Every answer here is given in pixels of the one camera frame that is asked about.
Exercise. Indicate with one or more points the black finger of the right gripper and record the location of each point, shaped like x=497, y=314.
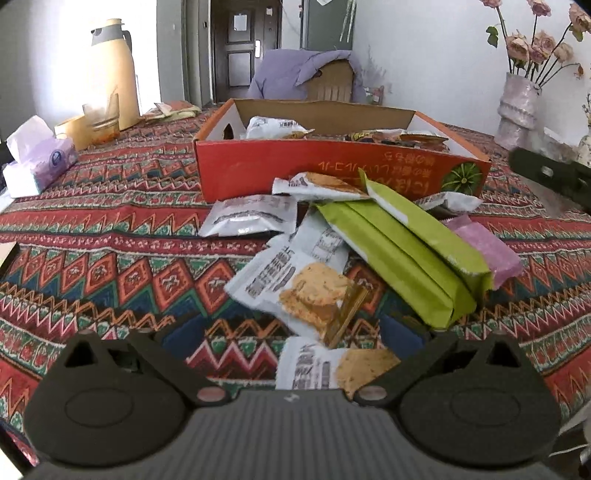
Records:
x=569, y=180

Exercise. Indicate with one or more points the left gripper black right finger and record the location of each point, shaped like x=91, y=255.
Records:
x=469, y=402

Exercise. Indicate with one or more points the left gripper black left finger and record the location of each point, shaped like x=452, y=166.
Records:
x=114, y=402

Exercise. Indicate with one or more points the green snack bar packet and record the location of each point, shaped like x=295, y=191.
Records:
x=421, y=278

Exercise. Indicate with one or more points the pink snack packet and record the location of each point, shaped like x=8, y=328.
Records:
x=503, y=261

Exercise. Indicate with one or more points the white grey snack packet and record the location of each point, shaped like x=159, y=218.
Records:
x=249, y=215

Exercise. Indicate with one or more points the white cracker snack packet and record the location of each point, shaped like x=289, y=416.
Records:
x=308, y=186

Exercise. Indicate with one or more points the small floral vase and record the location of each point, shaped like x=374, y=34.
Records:
x=584, y=150

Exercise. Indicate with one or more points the glass jar by vase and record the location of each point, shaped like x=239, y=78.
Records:
x=548, y=143

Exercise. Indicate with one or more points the pink textured vase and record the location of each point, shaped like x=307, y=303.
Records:
x=518, y=111

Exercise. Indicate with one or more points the white packet by box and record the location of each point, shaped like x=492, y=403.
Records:
x=454, y=202

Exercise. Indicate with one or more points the dried pink roses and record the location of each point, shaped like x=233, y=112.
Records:
x=540, y=57

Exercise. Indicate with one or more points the patterned red tablecloth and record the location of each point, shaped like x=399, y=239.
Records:
x=113, y=245

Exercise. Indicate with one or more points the dark colourful snack packet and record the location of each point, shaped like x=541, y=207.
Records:
x=400, y=137

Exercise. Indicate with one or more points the white packet under gripper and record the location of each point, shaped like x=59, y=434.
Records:
x=308, y=365

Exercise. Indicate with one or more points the white crumpled snack packet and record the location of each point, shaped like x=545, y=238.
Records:
x=317, y=239

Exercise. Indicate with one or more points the purple tissue box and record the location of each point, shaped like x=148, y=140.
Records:
x=39, y=158

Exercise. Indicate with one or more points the wooden chair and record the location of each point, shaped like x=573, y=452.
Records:
x=333, y=82

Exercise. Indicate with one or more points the cream round container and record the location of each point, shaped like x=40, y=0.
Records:
x=77, y=129

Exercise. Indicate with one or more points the glass cup with tea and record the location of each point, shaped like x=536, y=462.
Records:
x=103, y=120

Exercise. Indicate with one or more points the red cardboard snack box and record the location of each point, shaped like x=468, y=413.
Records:
x=231, y=165

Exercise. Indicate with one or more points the grey refrigerator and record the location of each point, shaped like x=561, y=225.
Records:
x=327, y=25

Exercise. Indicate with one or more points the folded patterned cloth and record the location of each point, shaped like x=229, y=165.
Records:
x=175, y=110

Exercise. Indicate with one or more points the purple jacket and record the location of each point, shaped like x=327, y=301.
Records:
x=282, y=73

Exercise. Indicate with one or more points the cream thermos jug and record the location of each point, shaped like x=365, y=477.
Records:
x=111, y=53

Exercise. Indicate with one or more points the dark brown door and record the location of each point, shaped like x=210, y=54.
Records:
x=242, y=32

